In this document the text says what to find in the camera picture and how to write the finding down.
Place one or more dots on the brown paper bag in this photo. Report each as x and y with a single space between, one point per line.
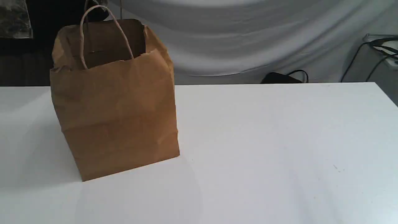
113 91

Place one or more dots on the white backdrop cloth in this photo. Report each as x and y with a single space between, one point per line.
240 41

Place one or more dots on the black pouch behind table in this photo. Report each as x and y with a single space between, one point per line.
278 78

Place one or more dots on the person in patterned denim jacket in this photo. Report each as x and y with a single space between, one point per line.
28 31

